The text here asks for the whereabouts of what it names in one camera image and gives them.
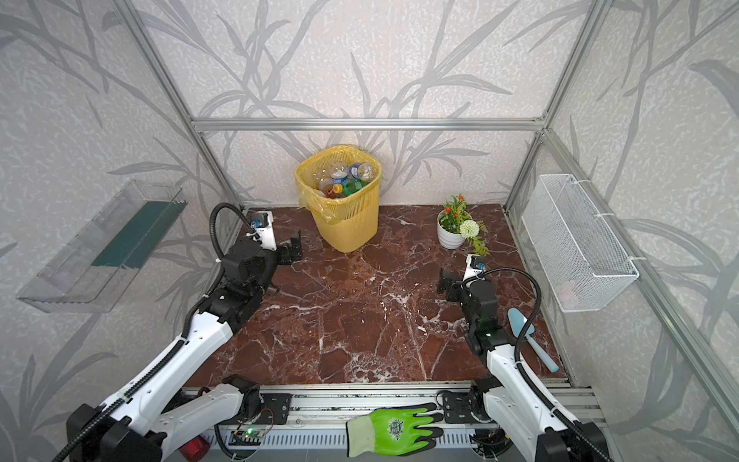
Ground clear bottle red label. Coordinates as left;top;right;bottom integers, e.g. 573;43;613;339
321;183;344;199

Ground green soda bottle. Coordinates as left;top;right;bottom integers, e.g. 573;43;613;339
342;178;364;196

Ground clear bottle blue label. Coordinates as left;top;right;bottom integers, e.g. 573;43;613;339
348;163;377;184

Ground orange white tea bottle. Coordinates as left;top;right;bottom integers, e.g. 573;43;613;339
328;164;348;182

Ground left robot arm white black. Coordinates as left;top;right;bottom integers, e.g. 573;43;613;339
55;234;303;461

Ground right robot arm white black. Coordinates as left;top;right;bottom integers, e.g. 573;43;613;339
437;267;611;461

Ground yellow plastic bin liner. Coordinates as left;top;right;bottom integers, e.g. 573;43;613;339
294;144;382;224

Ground yellow ribbed trash bin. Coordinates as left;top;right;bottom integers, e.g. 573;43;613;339
295;143;383;254

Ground white flower pot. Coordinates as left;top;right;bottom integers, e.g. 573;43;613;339
437;212;466;250

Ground artificial green flowering plant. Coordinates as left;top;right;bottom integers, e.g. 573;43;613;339
440;194;490;256

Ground teal garden trowel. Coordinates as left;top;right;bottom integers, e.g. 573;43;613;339
507;308;560;373

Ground green work glove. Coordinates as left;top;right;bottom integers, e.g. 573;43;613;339
346;402;444;458

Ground left circuit board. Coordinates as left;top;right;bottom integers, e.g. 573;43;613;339
228;427;269;449

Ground red spray bottle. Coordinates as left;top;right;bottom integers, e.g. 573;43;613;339
179;435;211;462

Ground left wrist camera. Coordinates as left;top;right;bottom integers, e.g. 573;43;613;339
249;211;277;250

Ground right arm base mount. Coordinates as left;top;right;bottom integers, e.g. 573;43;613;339
436;377;502;425

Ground white wire mesh basket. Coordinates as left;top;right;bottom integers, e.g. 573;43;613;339
523;173;640;313

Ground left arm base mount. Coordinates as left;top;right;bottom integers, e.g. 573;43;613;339
222;375;293;425

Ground right circuit board wires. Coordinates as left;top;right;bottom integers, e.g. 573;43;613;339
470;426;515;460

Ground aluminium rail base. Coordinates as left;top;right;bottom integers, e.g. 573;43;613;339
114;377;607;462

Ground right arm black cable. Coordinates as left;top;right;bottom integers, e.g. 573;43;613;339
466;266;613;462

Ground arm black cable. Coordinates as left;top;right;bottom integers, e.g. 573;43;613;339
466;266;613;462
51;202;255;462

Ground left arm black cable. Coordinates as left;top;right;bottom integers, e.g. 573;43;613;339
51;202;255;462

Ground clear wall shelf green mat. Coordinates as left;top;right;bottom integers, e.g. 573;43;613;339
17;180;187;314

